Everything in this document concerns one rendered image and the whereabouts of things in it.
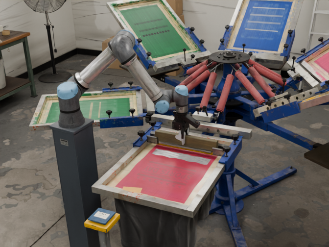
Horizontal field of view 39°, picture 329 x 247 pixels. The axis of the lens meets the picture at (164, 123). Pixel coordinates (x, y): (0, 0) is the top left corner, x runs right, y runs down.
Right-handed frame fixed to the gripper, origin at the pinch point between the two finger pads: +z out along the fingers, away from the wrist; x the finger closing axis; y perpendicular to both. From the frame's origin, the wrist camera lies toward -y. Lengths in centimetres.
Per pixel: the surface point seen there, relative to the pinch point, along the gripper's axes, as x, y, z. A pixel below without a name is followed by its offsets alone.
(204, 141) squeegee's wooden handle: 1.5, -12.7, -2.9
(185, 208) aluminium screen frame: 59, -25, 3
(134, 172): 34.4, 17.2, 6.3
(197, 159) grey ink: 8.4, -11.0, 5.8
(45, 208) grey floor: -20, 141, 102
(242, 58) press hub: -82, -10, -29
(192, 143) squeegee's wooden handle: 1.5, -4.8, -0.1
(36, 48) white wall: -310, 380, 64
